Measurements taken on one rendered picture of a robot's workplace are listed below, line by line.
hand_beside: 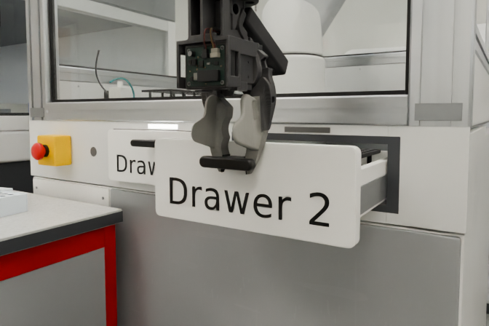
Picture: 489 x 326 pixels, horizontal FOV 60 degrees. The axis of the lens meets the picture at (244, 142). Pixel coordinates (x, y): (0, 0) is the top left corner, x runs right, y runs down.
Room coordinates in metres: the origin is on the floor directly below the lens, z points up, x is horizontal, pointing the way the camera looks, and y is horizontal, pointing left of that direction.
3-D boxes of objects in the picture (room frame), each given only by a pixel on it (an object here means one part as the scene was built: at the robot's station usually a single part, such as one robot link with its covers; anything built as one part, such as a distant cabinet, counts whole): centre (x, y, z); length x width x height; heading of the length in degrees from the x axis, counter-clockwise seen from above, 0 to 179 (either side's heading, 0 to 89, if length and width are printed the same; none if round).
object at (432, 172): (1.24, -0.12, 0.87); 1.02 x 0.95 x 0.14; 58
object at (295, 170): (0.53, 0.00, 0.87); 0.29 x 0.02 x 0.11; 58
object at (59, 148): (1.01, 0.46, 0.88); 0.07 x 0.05 x 0.07; 58
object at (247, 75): (0.49, 0.02, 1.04); 0.09 x 0.08 x 0.12; 148
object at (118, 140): (0.85, 0.17, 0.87); 0.29 x 0.02 x 0.11; 58
